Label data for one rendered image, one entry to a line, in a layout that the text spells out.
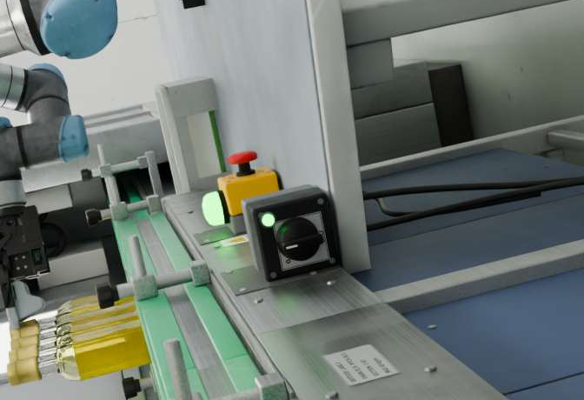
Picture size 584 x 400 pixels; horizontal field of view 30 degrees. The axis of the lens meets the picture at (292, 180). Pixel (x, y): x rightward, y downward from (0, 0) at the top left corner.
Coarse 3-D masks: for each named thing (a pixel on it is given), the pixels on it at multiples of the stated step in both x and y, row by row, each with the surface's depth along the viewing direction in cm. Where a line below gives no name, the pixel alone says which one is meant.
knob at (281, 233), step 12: (288, 228) 110; (300, 228) 111; (312, 228) 111; (276, 240) 112; (288, 240) 110; (300, 240) 110; (312, 240) 110; (288, 252) 111; (300, 252) 111; (312, 252) 111
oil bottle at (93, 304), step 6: (96, 300) 175; (120, 300) 173; (126, 300) 173; (72, 306) 175; (78, 306) 174; (84, 306) 173; (90, 306) 172; (96, 306) 172; (60, 312) 174; (66, 312) 172; (72, 312) 171; (78, 312) 171; (60, 318) 171
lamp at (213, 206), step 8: (216, 192) 143; (208, 200) 142; (216, 200) 141; (224, 200) 141; (208, 208) 141; (216, 208) 141; (224, 208) 141; (208, 216) 142; (216, 216) 141; (224, 216) 142; (216, 224) 143
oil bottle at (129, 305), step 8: (120, 304) 170; (128, 304) 169; (88, 312) 169; (96, 312) 168; (104, 312) 167; (112, 312) 167; (120, 312) 167; (64, 320) 168; (72, 320) 166; (80, 320) 166; (88, 320) 166; (56, 328) 167
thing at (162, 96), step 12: (156, 96) 202; (168, 96) 187; (168, 108) 186; (168, 120) 187; (168, 132) 203; (168, 144) 203; (168, 156) 204; (180, 156) 188; (180, 168) 188; (180, 180) 188; (180, 192) 204
